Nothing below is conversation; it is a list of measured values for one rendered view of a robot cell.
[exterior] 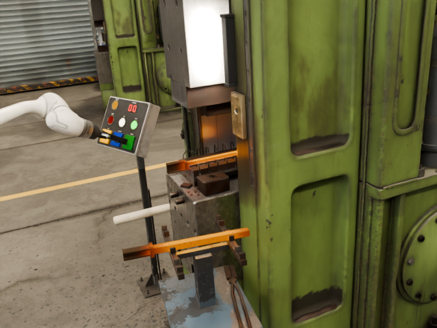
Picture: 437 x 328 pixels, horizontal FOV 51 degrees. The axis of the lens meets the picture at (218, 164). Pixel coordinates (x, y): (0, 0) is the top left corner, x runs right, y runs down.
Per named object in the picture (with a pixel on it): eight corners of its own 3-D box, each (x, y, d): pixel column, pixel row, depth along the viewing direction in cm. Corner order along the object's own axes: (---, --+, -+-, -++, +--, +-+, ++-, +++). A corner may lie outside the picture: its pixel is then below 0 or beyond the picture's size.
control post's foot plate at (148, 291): (144, 299, 278) (143, 287, 274) (135, 280, 297) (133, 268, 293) (178, 289, 286) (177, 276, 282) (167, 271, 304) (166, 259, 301)
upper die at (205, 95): (187, 109, 191) (185, 86, 188) (172, 99, 208) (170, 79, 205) (275, 94, 206) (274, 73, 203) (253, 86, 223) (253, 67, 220)
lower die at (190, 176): (194, 187, 204) (192, 168, 201) (179, 172, 221) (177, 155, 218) (276, 167, 219) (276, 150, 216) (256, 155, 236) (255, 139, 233)
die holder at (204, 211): (201, 291, 206) (194, 202, 189) (174, 252, 238) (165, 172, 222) (307, 258, 226) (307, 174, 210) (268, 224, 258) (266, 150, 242)
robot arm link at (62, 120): (88, 123, 210) (77, 109, 218) (59, 113, 198) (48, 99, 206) (77, 142, 213) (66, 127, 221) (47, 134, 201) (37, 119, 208)
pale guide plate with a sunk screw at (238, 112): (242, 139, 176) (240, 95, 170) (232, 133, 184) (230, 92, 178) (247, 138, 177) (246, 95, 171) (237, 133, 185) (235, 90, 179)
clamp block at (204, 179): (205, 196, 194) (203, 182, 191) (197, 189, 201) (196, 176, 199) (230, 190, 198) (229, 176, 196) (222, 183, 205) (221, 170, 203)
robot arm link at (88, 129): (81, 138, 212) (92, 140, 216) (87, 119, 212) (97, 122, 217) (70, 135, 217) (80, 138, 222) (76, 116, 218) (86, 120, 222)
